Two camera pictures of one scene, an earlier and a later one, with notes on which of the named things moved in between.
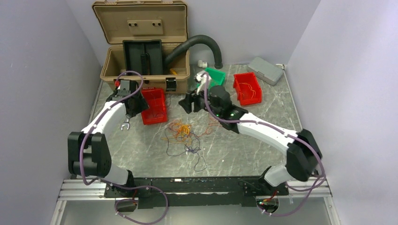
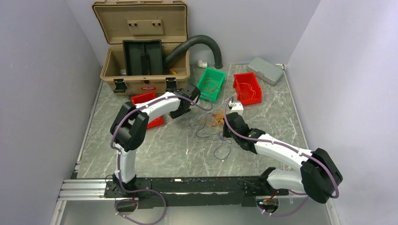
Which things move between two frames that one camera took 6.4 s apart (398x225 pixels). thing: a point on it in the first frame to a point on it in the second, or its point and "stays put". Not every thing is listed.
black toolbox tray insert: x=143 y=57 stays put
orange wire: x=251 y=88 stays put
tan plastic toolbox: x=166 y=20 stays put
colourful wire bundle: x=181 y=132 to x=217 y=119
